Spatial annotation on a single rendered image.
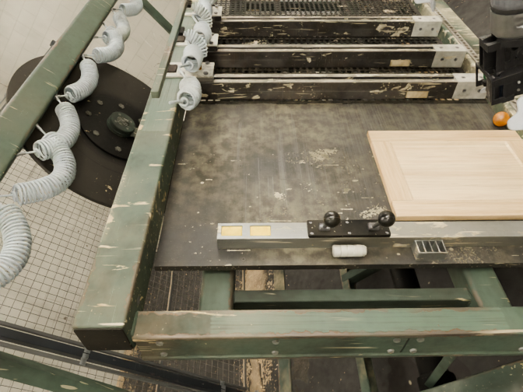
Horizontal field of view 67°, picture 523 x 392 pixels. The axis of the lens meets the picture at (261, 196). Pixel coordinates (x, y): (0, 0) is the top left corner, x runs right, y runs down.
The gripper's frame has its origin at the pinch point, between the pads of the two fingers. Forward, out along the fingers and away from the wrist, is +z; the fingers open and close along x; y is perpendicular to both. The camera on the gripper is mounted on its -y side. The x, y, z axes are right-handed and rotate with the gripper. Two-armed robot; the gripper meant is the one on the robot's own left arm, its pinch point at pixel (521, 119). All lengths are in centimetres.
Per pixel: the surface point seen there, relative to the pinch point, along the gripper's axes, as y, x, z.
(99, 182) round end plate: 119, -40, 8
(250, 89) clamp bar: 61, -63, 7
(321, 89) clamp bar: 37, -63, 16
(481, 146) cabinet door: -5.4, -32.9, 37.0
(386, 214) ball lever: 29.7, 7.7, 8.2
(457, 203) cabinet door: 10.4, -8.4, 30.7
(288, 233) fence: 53, 3, 11
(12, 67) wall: 503, -543, 76
